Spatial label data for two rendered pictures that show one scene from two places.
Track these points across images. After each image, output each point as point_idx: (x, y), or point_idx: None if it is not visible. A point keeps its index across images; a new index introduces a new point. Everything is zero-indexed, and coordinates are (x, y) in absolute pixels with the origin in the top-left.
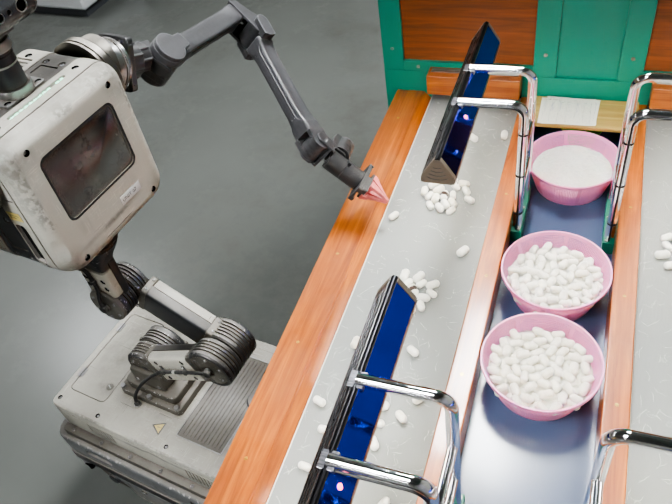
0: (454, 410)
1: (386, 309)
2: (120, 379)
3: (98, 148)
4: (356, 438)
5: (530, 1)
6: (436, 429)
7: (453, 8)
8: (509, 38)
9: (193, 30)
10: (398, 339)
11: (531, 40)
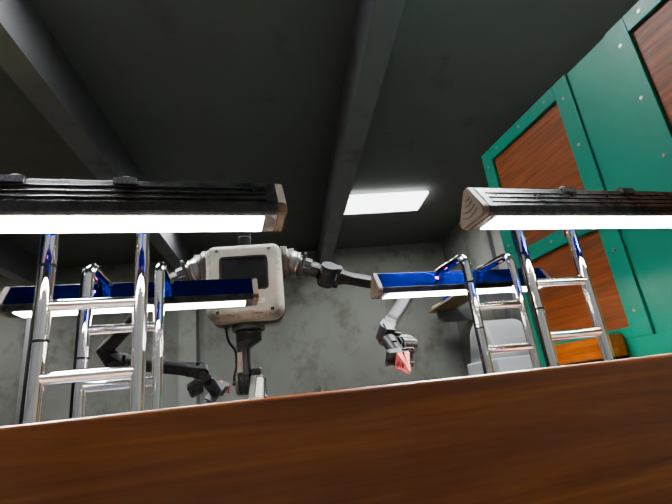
0: (155, 270)
1: (226, 279)
2: None
3: (250, 270)
4: (129, 290)
5: (606, 264)
6: None
7: (559, 290)
8: (603, 304)
9: (358, 274)
10: (215, 292)
11: (620, 300)
